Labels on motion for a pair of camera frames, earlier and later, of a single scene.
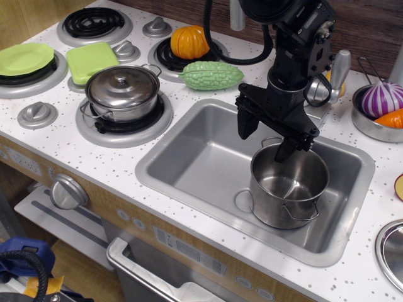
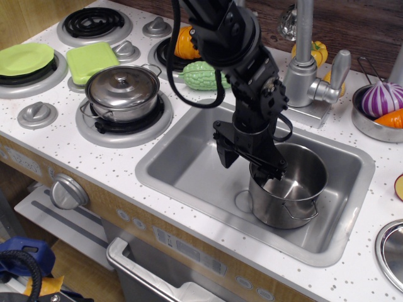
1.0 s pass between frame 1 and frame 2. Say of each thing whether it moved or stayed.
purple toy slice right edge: stayed
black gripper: moved
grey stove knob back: stayed
